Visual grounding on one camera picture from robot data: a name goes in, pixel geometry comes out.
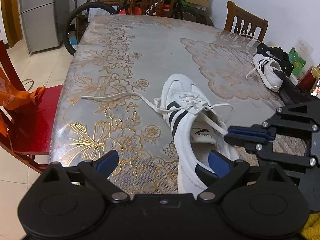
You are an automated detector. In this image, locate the red gold trophy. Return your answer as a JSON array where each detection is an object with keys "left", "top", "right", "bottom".
[{"left": 297, "top": 66, "right": 320, "bottom": 96}]

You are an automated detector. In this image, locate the red wooden chair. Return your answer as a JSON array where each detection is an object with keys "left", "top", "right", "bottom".
[{"left": 1, "top": 41, "right": 63, "bottom": 173}]

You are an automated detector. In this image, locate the orange bag on chair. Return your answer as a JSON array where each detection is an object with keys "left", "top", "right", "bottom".
[{"left": 1, "top": 66, "right": 46, "bottom": 122}]

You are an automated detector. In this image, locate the wooden chair by wall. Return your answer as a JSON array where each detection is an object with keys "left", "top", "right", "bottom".
[{"left": 224, "top": 1, "right": 268, "bottom": 42}]

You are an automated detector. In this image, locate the white black-striped sneaker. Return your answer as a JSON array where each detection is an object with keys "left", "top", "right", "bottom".
[{"left": 161, "top": 74, "right": 239, "bottom": 197}]

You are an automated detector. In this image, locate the black bicycle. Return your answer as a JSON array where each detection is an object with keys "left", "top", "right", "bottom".
[{"left": 63, "top": 0, "right": 213, "bottom": 55}]

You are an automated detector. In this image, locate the black nike shoe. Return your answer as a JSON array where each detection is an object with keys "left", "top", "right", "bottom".
[{"left": 257, "top": 43, "right": 294, "bottom": 77}]

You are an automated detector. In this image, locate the silver refrigerator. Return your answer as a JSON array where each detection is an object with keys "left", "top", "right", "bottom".
[{"left": 18, "top": 0, "right": 71, "bottom": 54}]

